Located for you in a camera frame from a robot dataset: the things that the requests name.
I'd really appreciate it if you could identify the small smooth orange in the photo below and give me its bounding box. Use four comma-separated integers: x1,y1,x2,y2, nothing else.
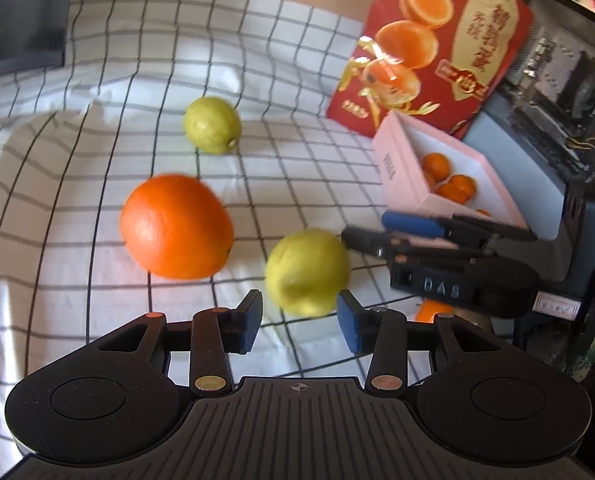
415,299,454,323

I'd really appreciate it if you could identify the red snack bag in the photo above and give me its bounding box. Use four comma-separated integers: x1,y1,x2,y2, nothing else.
326,0,534,140

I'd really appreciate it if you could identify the dark monitor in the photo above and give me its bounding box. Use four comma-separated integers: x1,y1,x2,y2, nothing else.
0,0,80,78

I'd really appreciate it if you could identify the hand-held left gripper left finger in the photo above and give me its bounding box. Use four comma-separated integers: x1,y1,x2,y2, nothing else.
97,289,264,395

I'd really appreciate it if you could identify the pink cardboard box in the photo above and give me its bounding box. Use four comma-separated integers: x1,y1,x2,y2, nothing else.
372,110,528,233

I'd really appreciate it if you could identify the white sticker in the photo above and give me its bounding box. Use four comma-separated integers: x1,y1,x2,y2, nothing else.
536,291,581,320

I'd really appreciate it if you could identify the green lemon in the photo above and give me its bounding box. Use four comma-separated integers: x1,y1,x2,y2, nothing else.
183,97,242,155

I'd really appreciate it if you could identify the yellow-green lemon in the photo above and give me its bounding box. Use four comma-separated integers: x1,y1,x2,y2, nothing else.
264,228,351,318

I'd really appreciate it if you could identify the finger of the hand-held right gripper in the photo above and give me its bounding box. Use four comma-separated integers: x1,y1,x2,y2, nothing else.
381,211,538,250
341,227,483,263

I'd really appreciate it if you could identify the mandarin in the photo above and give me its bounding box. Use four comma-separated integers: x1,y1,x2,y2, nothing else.
421,152,451,181
450,175,478,198
436,182,471,206

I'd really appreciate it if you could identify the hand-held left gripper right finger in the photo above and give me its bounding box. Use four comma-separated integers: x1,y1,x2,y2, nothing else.
337,289,508,393

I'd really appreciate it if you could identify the black computer case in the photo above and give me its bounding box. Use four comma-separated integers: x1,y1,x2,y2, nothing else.
461,0,595,371

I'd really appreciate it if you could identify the white checked cloth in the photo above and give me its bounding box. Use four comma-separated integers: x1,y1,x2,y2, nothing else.
0,0,528,480

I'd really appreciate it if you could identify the large orange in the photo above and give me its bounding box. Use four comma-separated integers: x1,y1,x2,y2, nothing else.
120,173,235,280

